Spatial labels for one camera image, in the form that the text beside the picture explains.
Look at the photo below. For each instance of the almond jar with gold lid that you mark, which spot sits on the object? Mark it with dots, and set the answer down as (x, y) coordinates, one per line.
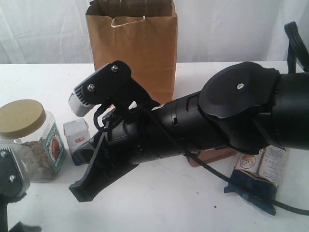
(32, 132)

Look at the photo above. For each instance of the dark blue biscuit package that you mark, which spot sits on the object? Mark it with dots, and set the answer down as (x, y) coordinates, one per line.
(261, 173)

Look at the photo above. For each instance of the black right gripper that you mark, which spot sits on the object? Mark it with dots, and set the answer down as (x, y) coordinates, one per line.
(120, 145)

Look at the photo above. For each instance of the brown standup pouch orange label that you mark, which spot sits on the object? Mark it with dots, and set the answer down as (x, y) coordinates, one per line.
(212, 155)

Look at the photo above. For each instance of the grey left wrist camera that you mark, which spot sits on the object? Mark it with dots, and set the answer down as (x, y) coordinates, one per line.
(14, 180)

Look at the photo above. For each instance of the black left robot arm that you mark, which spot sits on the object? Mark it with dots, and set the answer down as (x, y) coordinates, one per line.
(5, 216)

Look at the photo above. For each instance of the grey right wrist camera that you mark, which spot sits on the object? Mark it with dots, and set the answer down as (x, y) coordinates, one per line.
(98, 87)

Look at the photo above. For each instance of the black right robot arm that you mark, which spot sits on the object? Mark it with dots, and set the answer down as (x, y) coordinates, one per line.
(244, 107)

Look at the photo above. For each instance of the brown paper bag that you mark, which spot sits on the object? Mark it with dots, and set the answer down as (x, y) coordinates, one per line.
(141, 33)

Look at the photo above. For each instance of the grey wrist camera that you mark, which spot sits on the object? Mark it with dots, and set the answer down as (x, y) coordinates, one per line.
(98, 87)
(14, 180)

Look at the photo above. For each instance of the small blue white milk carton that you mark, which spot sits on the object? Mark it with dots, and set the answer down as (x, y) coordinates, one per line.
(76, 133)

